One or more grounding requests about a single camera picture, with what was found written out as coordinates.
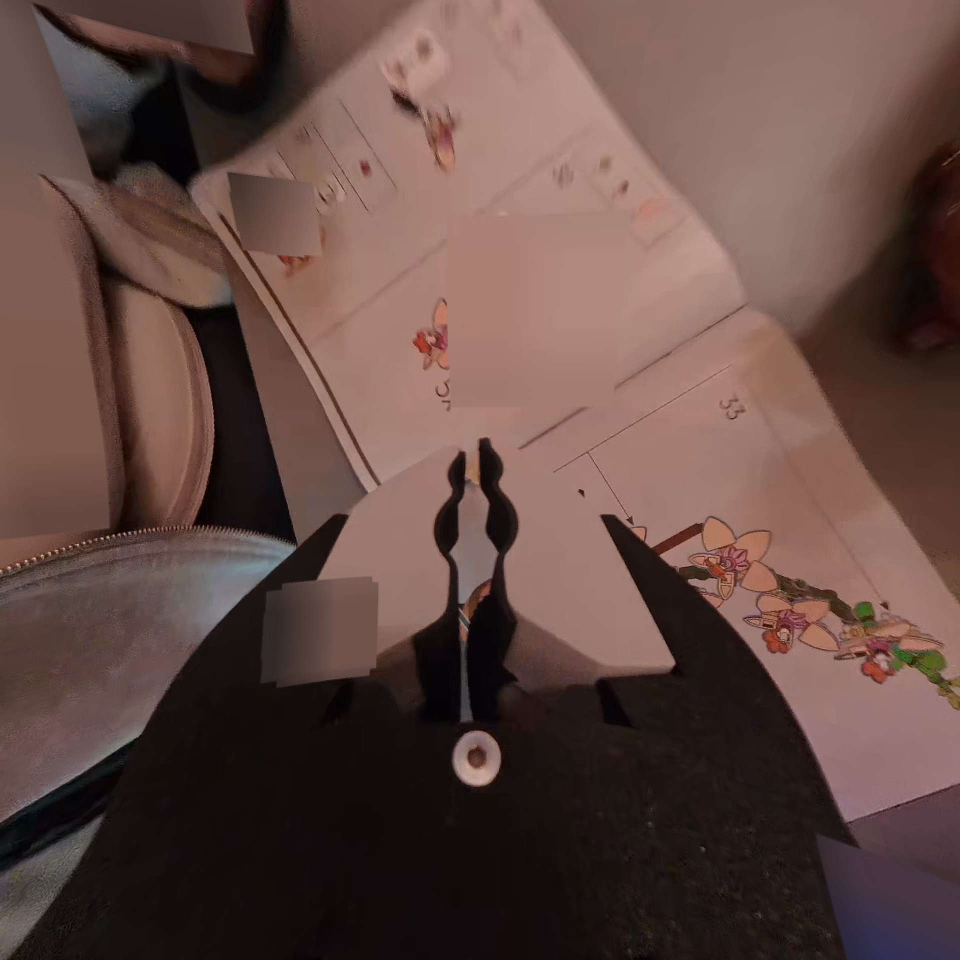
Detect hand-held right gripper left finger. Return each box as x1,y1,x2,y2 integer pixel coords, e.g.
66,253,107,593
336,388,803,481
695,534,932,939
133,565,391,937
318,448,470,721

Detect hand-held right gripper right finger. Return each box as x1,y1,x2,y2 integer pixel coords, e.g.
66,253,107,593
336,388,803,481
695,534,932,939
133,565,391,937
472,438,680,723

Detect pale desk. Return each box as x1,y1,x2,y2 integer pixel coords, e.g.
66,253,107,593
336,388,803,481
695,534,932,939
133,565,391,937
180,0,960,960

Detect open flower instruction booklet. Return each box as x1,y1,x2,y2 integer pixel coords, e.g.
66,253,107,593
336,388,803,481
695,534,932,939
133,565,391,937
191,0,960,822

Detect person's beige shirt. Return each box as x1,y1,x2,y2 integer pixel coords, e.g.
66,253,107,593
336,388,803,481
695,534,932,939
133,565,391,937
41,176,219,537

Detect person's grey zip hoodie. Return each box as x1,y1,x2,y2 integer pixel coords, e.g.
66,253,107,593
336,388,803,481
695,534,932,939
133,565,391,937
0,161,301,960

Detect dark red object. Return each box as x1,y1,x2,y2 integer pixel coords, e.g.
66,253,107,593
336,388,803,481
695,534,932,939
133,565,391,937
896,138,960,354

